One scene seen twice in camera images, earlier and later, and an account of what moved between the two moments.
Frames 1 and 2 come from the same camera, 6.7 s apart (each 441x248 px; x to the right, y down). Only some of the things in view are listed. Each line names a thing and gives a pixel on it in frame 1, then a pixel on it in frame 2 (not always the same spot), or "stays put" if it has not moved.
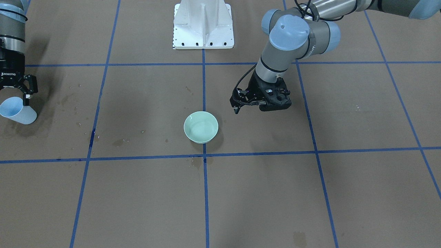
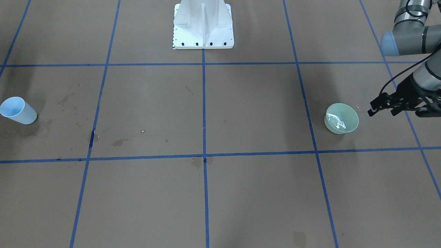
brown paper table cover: x=355 y=162 stays put
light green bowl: x=201 y=127 to x=340 y=119
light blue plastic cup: x=12 y=108 stays put
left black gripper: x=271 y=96 to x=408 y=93
